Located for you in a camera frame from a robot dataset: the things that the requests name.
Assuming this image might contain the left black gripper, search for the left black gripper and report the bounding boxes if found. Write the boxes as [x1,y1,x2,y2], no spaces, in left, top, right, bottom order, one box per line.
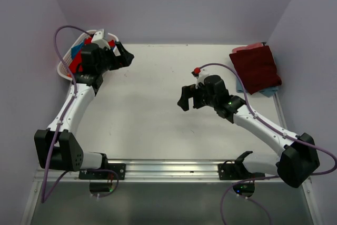
[96,41,133,74]

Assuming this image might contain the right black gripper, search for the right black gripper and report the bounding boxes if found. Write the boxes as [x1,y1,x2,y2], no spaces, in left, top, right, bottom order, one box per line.
[177,83,217,112]

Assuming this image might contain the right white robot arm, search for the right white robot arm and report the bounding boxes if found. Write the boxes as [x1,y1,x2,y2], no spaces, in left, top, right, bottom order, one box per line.
[177,75,320,188]

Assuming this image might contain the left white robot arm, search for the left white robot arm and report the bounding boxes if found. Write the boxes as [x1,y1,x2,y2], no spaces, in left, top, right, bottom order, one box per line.
[34,41,134,179]

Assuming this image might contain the white plastic laundry basket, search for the white plastic laundry basket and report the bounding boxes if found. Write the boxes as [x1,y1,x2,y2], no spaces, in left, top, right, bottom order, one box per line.
[57,32,120,81]

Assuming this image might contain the folded maroon t shirt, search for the folded maroon t shirt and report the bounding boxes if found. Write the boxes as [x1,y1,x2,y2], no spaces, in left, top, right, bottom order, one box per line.
[230,46,282,94]

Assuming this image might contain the folded light blue t shirt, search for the folded light blue t shirt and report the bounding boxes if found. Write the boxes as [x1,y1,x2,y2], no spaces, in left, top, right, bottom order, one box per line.
[236,80,279,97]

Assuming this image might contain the folded pink t shirt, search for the folded pink t shirt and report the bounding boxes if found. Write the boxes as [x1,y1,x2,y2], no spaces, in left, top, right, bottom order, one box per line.
[232,42,265,53]

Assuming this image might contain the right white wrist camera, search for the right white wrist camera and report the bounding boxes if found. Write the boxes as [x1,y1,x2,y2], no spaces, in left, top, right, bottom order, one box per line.
[192,67,209,89]

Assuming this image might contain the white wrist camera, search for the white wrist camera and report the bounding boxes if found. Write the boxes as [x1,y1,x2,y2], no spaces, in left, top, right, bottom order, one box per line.
[192,67,209,89]
[91,29,111,49]

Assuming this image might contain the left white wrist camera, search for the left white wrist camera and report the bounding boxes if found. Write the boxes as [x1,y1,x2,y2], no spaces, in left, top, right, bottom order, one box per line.
[91,29,111,49]

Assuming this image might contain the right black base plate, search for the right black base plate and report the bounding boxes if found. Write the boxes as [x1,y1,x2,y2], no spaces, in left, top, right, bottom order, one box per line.
[217,160,265,180]

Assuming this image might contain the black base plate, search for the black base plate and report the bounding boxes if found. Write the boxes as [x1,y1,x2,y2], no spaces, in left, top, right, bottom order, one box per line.
[217,160,265,180]
[78,163,126,180]

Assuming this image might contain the aluminium mounting rail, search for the aluminium mounting rail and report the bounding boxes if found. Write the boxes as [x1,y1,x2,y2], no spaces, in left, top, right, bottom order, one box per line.
[34,159,280,182]

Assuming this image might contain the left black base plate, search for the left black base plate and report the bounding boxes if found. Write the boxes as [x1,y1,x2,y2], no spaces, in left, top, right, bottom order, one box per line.
[78,163,126,180]

